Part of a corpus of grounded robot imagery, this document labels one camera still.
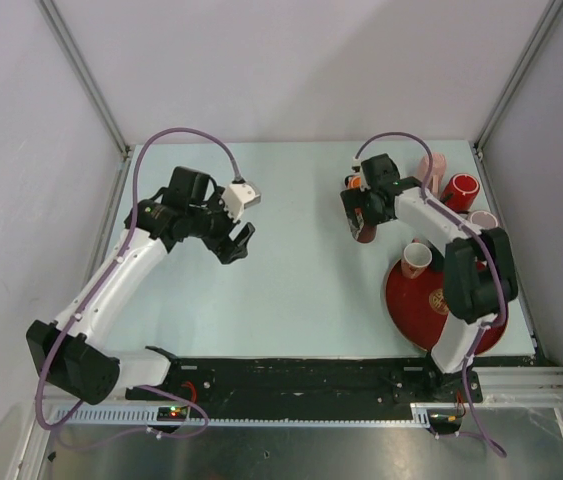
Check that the small circuit board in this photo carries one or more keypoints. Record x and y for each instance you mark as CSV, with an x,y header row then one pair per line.
x,y
172,413

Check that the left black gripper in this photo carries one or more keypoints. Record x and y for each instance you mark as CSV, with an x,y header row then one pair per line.
x,y
231,248

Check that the right aluminium frame post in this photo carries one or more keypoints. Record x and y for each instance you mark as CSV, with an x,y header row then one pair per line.
x,y
539,37

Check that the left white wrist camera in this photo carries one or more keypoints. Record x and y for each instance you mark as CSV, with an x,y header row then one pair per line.
x,y
239,196

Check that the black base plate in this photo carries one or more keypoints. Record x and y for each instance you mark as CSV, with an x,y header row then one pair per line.
x,y
270,389

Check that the white slotted cable duct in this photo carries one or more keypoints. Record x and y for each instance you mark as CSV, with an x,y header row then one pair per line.
x,y
155,415

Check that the red mug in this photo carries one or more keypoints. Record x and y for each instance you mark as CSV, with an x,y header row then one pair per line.
x,y
460,192

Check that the large orange mug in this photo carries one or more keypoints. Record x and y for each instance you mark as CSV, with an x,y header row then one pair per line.
x,y
353,182

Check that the left aluminium frame post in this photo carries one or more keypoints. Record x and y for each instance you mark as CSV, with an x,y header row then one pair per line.
x,y
77,62

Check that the mauve mug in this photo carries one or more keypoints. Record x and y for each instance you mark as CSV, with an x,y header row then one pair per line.
x,y
484,219

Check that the round red tray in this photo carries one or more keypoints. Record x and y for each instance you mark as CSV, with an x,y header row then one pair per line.
x,y
417,306

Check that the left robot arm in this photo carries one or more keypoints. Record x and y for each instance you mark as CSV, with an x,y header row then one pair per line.
x,y
69,351

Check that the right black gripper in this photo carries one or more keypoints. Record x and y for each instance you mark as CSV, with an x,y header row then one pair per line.
x,y
355,198

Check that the brown patterned mug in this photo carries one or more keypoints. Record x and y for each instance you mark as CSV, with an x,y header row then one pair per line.
x,y
365,231

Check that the salmon pink printed mug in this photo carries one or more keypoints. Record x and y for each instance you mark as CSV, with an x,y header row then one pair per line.
x,y
416,257

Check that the light pink mug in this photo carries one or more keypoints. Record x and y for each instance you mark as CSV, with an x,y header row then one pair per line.
x,y
439,166

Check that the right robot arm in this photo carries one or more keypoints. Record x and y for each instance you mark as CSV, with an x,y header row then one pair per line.
x,y
479,277

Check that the aluminium frame post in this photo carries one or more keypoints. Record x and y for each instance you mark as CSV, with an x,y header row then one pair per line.
x,y
539,37
77,62

